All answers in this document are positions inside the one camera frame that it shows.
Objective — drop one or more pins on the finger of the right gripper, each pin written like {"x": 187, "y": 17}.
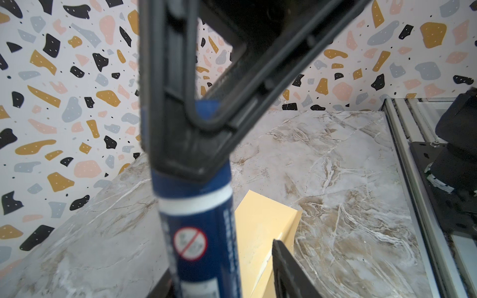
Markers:
{"x": 186, "y": 137}

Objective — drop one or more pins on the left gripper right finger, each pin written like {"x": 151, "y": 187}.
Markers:
{"x": 290, "y": 280}

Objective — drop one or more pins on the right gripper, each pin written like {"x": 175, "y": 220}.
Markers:
{"x": 271, "y": 42}

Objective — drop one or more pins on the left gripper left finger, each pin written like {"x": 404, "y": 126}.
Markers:
{"x": 164, "y": 288}

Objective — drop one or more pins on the blue white glue stick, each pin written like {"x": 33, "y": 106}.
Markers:
{"x": 199, "y": 229}

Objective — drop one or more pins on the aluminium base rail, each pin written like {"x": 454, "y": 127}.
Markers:
{"x": 436, "y": 144}

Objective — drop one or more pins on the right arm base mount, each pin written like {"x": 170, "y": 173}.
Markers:
{"x": 450, "y": 180}

